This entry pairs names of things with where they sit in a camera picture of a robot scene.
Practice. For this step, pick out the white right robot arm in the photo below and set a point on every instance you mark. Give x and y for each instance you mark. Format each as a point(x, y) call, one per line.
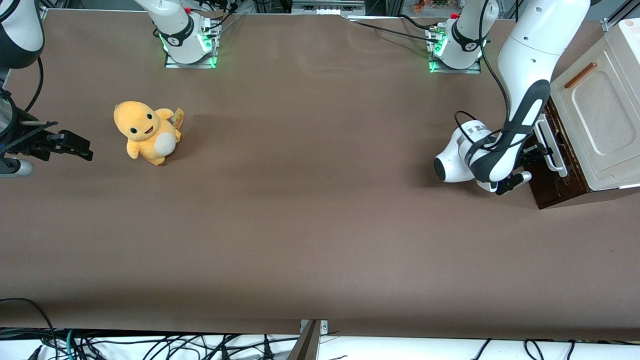
point(20, 35)

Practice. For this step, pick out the yellow paper hang tag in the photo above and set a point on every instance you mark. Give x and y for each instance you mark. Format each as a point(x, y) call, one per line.
point(178, 116)

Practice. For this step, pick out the dark grey post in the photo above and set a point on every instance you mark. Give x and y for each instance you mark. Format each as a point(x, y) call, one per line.
point(306, 345)

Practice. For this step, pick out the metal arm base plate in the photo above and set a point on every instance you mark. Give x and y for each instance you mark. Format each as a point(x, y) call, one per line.
point(475, 69)
point(210, 60)

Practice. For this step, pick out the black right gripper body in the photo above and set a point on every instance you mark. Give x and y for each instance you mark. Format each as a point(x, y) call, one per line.
point(31, 140)

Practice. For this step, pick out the small orange object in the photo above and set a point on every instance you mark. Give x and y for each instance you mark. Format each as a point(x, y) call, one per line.
point(418, 6)

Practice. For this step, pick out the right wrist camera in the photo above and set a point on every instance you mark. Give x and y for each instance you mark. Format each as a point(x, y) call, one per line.
point(15, 167)

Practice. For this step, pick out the cream plastic box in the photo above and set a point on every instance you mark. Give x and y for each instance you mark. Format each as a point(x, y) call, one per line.
point(605, 115)

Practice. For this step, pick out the grey metal rail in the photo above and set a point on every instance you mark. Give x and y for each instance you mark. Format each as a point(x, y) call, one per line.
point(327, 9)

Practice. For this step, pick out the dark brown wooden drawer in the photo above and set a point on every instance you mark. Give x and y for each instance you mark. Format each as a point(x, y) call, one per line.
point(555, 187)

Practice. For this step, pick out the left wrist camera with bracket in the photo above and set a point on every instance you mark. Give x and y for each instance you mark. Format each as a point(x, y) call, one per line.
point(515, 182)

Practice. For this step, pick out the yellow plush toy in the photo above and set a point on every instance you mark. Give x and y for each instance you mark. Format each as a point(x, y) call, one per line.
point(145, 132)

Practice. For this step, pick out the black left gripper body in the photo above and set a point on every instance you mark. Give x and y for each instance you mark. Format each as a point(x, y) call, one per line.
point(533, 152)

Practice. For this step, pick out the silver metal bracket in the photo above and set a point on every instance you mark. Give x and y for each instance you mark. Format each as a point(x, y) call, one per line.
point(324, 327)

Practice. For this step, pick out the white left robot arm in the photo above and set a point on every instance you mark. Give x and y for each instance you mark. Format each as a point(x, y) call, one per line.
point(530, 45)

